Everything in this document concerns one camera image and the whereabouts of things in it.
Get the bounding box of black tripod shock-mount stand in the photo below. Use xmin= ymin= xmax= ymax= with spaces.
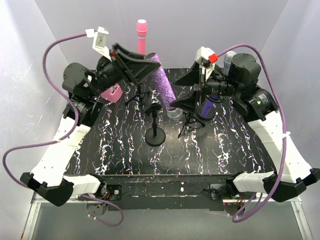
xmin=177 ymin=111 xmax=206 ymax=139

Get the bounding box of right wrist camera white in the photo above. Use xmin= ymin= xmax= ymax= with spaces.
xmin=195 ymin=46 xmax=219 ymax=77

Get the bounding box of silver grey microphone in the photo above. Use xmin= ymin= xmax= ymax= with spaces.
xmin=223 ymin=50 xmax=237 ymax=75

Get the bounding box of purple glitter microphone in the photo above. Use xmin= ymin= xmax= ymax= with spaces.
xmin=151 ymin=64 xmax=183 ymax=121

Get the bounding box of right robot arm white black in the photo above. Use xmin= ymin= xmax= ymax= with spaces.
xmin=170 ymin=53 xmax=320 ymax=202

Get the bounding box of pink microphone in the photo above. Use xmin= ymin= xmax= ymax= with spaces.
xmin=136 ymin=19 xmax=148 ymax=55

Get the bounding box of purple matte microphone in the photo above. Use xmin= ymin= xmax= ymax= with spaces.
xmin=201 ymin=99 xmax=215 ymax=118

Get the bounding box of black round-base clip stand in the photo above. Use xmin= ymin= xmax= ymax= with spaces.
xmin=195 ymin=104 xmax=216 ymax=121

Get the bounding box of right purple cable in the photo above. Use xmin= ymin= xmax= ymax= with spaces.
xmin=217 ymin=43 xmax=288 ymax=223

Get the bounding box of black left-edge clip stand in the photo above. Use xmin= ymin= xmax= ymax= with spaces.
xmin=144 ymin=102 xmax=166 ymax=147

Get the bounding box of pink metronome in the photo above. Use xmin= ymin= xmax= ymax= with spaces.
xmin=101 ymin=84 xmax=123 ymax=103

